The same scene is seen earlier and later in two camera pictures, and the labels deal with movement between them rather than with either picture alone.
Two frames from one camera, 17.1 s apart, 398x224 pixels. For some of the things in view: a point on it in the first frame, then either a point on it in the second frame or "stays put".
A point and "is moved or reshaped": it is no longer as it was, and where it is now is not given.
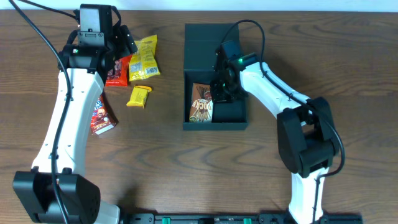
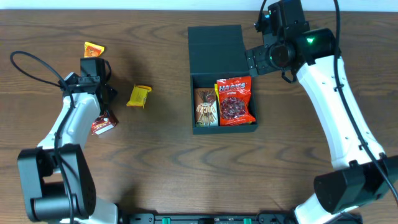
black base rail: (236, 218) stays put
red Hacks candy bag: (118, 75) -> (234, 96)
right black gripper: (217, 98) -> (256, 62)
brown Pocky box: (202, 104) is moved or reshaped
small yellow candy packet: (138, 96) stays put
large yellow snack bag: (143, 63) is moved or reshaped
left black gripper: (124, 40) -> (110, 91)
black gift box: (201, 42) is moved or reshaped
